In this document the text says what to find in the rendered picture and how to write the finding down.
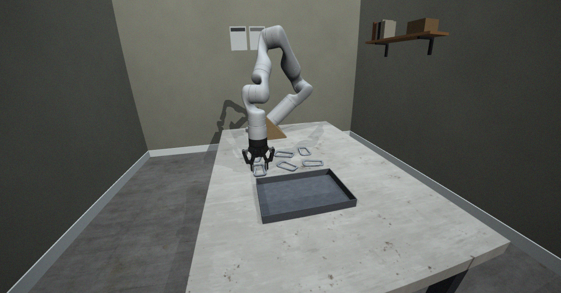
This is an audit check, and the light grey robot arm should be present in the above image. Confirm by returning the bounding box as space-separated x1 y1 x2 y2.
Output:
241 25 313 140

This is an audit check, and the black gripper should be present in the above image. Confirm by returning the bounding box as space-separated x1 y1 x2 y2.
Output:
242 137 275 172

